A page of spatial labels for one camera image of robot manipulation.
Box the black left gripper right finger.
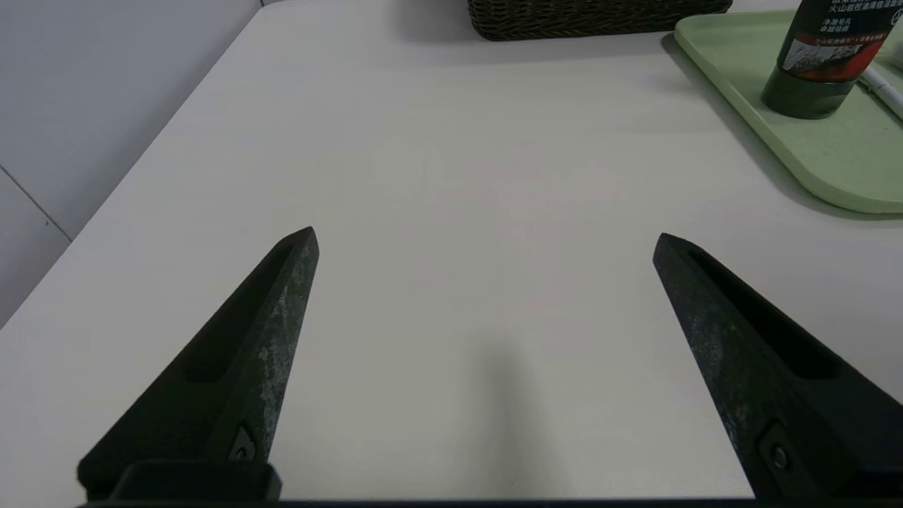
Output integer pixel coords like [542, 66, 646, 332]
[653, 233, 903, 502]

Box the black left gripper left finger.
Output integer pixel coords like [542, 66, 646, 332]
[78, 226, 320, 502]

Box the white pen with black tip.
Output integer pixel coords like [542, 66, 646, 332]
[859, 62, 903, 119]

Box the black face wash tube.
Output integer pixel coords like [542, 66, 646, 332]
[760, 0, 903, 120]

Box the dark brown wicker basket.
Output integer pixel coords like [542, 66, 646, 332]
[467, 0, 733, 42]

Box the light green plastic tray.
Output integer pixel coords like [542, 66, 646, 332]
[674, 8, 903, 214]

